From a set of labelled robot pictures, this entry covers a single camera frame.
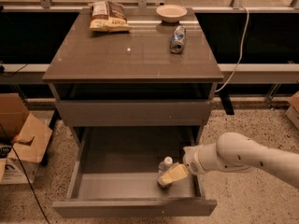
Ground brown cardboard box left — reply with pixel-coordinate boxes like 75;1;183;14
0;93;52;185

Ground cardboard box right edge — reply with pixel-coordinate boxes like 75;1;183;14
286;91;299;130

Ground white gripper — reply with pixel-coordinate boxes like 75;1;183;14
159;143;218;185

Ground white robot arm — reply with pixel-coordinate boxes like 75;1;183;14
158;133;299;189

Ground brown chip bag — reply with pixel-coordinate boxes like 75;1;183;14
89;1;132;32

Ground grey drawer cabinet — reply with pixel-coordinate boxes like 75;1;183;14
43;9;223;141

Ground closed grey top drawer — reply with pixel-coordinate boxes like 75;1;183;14
56;101;211;127

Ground crushed blue soda can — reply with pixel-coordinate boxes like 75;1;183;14
170;25;186;54

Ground black cable on floor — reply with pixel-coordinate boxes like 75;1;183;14
0;121;51;224

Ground clear plastic bottle white cap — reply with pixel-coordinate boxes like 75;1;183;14
157;157;174;189

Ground white bowl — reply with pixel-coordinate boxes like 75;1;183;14
156;5;187;23

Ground white cable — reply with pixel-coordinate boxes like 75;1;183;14
214;5;250;94

